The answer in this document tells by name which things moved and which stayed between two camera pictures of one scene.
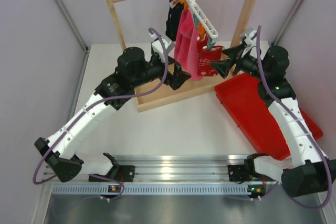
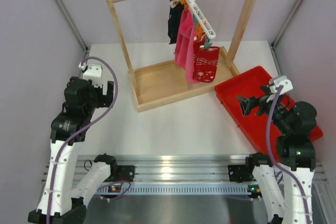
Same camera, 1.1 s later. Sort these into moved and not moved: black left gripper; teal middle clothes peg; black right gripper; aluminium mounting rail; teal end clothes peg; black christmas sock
Moved: black right gripper; black left gripper; teal end clothes peg
Not moved: aluminium mounting rail; black christmas sock; teal middle clothes peg
